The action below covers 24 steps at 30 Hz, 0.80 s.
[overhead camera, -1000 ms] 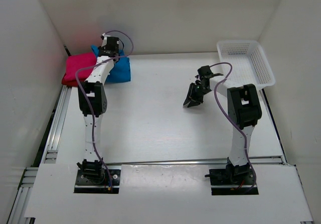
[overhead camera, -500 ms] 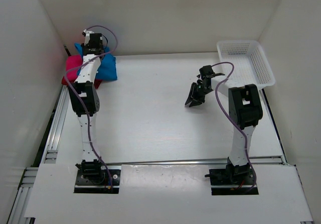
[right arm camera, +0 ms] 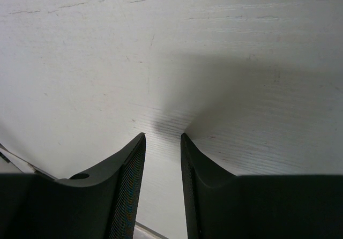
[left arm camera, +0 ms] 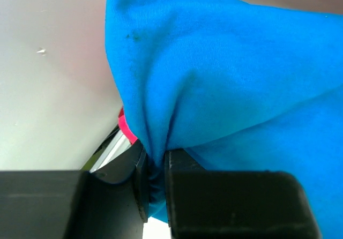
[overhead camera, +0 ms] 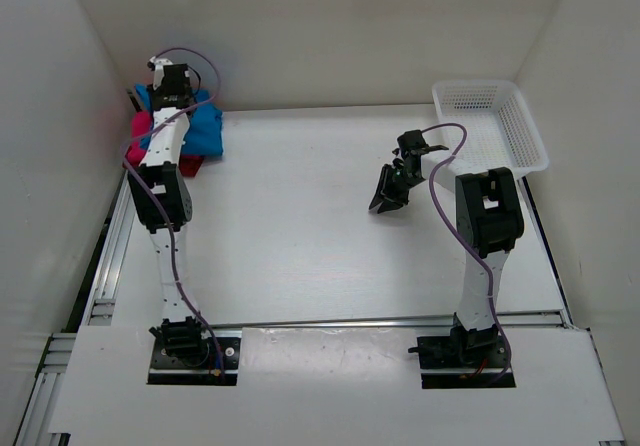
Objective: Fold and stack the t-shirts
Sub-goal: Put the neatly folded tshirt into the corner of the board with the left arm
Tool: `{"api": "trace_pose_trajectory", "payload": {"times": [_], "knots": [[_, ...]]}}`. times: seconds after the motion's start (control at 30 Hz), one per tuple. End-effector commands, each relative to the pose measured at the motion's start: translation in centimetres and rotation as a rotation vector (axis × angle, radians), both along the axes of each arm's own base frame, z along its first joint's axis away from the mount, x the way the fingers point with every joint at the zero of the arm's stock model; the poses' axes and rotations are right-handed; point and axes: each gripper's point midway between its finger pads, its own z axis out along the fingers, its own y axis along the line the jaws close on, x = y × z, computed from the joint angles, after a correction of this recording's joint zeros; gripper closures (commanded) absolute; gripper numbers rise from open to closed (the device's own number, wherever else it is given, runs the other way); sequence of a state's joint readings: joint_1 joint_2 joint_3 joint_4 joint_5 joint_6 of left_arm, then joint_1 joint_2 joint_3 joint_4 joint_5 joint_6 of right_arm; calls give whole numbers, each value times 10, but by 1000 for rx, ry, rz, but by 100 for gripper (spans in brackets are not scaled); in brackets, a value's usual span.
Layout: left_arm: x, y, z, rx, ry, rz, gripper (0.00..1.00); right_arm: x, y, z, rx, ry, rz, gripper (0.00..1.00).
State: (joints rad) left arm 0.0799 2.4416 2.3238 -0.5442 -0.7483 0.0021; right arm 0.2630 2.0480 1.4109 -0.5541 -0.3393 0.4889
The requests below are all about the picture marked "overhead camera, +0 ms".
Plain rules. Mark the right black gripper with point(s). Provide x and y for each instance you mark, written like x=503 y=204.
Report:
x=384 y=189

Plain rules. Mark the blue t shirt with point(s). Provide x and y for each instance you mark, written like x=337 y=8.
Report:
x=204 y=137

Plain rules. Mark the dark red t shirt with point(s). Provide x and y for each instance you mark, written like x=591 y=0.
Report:
x=189 y=165

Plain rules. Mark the pink t shirt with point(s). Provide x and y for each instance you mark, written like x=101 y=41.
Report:
x=137 y=136

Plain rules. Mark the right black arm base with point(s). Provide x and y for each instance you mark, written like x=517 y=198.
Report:
x=464 y=360

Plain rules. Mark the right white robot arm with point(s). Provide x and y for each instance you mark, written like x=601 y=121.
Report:
x=488 y=222

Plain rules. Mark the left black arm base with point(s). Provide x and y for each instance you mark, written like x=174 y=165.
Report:
x=185 y=354

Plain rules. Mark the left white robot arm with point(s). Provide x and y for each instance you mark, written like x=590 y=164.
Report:
x=164 y=207

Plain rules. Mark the white plastic basket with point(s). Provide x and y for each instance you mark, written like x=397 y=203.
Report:
x=501 y=129

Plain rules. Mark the aluminium frame rail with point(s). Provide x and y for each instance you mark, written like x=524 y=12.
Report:
x=94 y=306

